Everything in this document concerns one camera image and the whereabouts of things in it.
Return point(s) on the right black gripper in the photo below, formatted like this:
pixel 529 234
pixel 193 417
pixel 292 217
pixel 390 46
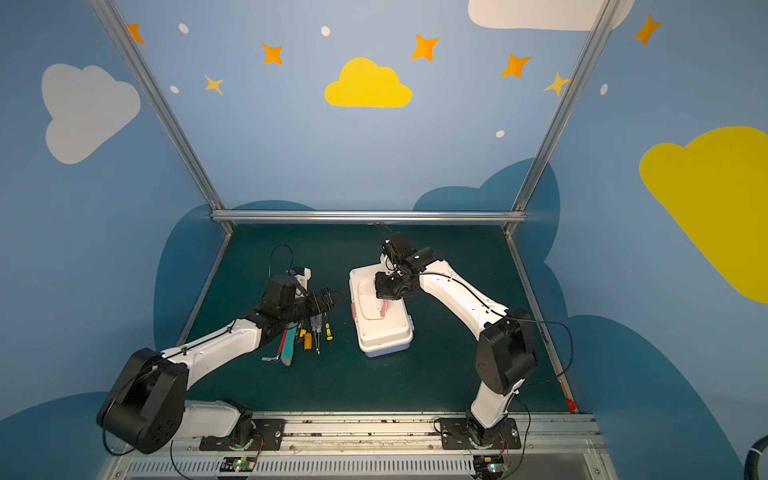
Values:
pixel 388 283

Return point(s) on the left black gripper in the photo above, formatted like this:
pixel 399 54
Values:
pixel 312 302

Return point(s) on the clear handled screwdriver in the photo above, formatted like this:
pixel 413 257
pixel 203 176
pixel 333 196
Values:
pixel 316 327

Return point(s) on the yellow black small screwdriver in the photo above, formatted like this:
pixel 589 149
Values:
pixel 327 327

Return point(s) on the orange handled screwdriver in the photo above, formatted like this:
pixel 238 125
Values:
pixel 308 339

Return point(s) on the white blue tool box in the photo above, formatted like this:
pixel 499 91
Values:
pixel 383 326

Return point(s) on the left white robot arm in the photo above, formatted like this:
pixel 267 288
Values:
pixel 148 407

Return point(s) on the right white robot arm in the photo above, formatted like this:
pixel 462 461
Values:
pixel 506 352

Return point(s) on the teal utility knife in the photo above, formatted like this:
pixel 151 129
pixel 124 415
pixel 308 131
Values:
pixel 288 344

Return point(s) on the left controller board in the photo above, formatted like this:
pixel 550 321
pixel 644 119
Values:
pixel 238 465

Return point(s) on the controller board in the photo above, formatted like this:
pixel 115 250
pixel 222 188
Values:
pixel 488 468
pixel 238 465

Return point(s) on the right controller board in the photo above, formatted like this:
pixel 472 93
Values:
pixel 488 468

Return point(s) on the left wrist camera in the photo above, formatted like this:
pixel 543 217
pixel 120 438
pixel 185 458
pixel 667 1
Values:
pixel 303 275

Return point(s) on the red handled hex key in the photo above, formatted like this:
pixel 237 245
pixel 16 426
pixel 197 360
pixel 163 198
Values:
pixel 278 355

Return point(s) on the back horizontal frame bar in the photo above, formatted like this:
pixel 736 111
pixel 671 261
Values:
pixel 337 217

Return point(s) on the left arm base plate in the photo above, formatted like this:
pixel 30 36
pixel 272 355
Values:
pixel 251 435

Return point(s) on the aluminium front rail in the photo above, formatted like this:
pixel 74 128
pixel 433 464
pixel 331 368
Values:
pixel 385 446

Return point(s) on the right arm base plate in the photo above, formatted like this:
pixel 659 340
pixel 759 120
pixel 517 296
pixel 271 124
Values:
pixel 467 434

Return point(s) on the left frame post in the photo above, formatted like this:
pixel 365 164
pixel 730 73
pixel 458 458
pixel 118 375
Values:
pixel 114 23

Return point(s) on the frame post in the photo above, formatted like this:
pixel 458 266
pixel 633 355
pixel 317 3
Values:
pixel 114 23
pixel 580 74

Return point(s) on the right frame post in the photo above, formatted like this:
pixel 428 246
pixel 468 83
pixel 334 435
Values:
pixel 580 74

